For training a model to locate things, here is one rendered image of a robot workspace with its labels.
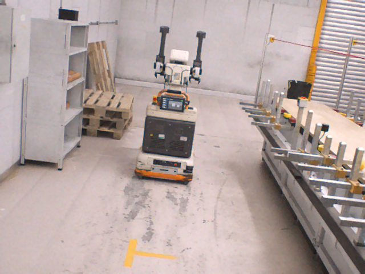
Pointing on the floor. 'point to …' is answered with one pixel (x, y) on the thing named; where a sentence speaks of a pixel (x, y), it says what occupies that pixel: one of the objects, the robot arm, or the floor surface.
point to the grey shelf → (53, 89)
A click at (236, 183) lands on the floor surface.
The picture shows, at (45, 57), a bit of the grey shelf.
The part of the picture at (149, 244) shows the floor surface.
